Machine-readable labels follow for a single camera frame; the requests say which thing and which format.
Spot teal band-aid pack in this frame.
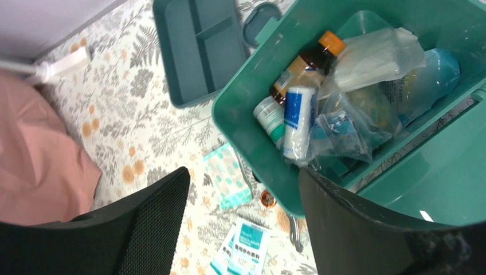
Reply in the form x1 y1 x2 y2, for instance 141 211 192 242
202 143 253 210

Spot dark teal round lid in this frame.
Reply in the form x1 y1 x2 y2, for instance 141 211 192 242
242 2 282 49

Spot yellow cotton ball bag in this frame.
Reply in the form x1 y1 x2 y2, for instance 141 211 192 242
345 84 403 136

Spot small red balm tin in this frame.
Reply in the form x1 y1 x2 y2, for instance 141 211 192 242
260 190 277 208

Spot small blue white packet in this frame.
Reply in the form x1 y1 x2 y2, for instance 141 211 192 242
309 111 372 162

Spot pink hanging cloth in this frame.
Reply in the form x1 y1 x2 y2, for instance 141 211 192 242
1 72 101 225

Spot brown orange-cap syrup bottle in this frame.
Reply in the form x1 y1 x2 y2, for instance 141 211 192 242
269 31 346 105

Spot dark teal divided tray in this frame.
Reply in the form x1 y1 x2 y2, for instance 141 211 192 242
152 0 249 108

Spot teal medicine kit box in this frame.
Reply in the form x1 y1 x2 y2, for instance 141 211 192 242
213 1 485 226

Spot white gauze pad bag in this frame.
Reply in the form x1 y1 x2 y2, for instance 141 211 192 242
323 27 426 93

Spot blue packet clear bag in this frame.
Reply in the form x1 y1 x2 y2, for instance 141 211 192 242
379 48 461 127

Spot black handled scissors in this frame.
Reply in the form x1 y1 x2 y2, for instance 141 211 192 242
287 213 303 253

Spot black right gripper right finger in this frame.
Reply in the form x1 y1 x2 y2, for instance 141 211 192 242
298 168 485 274

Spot teal medical gauze packet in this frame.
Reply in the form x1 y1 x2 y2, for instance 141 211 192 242
227 218 271 275

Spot white clothes rack pole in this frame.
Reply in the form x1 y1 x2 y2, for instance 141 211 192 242
0 59 37 75

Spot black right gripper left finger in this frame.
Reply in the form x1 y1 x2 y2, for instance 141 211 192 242
1 167 190 274

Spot white medicine bottle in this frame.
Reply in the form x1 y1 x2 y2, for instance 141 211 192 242
253 96 285 149

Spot white rack foot rear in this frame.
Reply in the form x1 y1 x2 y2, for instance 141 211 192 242
26 46 92 85

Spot floral table cloth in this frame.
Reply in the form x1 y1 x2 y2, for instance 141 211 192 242
42 1 317 274

